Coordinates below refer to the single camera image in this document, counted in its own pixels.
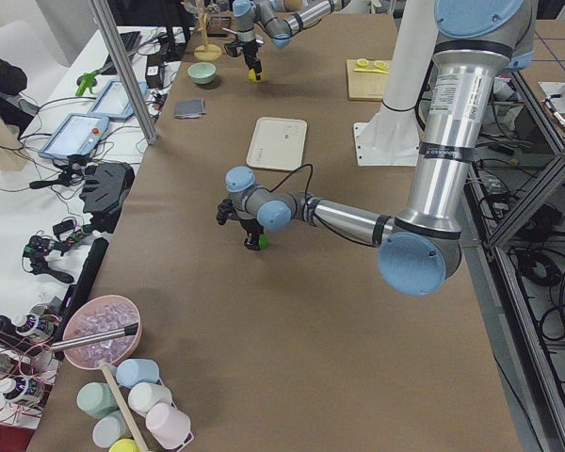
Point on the white rabbit tray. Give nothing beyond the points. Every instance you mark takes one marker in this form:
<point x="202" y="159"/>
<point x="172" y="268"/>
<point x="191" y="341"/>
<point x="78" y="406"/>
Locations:
<point x="277" y="144"/>

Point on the white cup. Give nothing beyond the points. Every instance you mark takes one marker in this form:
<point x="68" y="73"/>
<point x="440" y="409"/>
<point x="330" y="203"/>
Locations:
<point x="144" y="396"/>

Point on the pink cup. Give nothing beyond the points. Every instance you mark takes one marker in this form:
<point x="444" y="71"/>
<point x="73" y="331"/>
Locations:
<point x="170" y="427"/>

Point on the green lime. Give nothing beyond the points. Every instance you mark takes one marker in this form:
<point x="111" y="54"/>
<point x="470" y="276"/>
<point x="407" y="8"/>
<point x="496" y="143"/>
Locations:
<point x="262" y="242"/>

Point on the blue teach pendant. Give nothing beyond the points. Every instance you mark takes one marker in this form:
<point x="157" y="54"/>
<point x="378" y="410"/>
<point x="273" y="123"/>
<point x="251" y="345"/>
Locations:
<point x="113" y="102"/>
<point x="79" y="134"/>

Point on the grey folded cloth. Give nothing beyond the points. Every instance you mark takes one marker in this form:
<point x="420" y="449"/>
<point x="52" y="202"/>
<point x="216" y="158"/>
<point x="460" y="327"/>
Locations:
<point x="189" y="109"/>

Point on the mint green bowl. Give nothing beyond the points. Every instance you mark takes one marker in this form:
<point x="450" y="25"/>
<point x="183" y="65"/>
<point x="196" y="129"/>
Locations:
<point x="202" y="73"/>

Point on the green cup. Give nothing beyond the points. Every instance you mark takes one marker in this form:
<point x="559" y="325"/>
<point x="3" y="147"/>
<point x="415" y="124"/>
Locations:
<point x="96" y="400"/>

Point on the aluminium frame post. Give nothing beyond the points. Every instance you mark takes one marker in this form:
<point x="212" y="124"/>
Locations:
<point x="109" y="31"/>

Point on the lemon slice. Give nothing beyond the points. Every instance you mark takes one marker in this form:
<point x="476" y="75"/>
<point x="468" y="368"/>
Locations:
<point x="380" y="64"/>
<point x="362" y="62"/>

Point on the blue cup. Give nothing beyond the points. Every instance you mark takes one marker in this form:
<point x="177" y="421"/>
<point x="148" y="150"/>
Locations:
<point x="135" y="370"/>

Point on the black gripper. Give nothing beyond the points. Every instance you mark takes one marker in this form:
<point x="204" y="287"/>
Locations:
<point x="250" y="51"/>
<point x="250" y="228"/>

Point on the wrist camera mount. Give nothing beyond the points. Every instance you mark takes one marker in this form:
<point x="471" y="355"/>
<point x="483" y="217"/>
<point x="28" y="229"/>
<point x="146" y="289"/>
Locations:
<point x="225" y="212"/>
<point x="233" y="48"/>

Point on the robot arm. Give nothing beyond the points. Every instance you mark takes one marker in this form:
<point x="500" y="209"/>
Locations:
<point x="446" y="58"/>
<point x="248" y="14"/>

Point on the yellow lemon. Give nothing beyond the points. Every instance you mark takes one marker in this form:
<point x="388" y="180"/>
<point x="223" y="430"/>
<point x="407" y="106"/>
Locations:
<point x="256" y="77"/>

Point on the pink bowl with ice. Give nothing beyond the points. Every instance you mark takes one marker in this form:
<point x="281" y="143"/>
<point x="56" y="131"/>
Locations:
<point x="100" y="315"/>

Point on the wooden mug tree stand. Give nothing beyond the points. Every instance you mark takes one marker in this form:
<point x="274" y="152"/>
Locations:
<point x="205" y="51"/>

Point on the wooden cutting board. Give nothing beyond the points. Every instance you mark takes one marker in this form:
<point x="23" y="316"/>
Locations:
<point x="366" y="84"/>

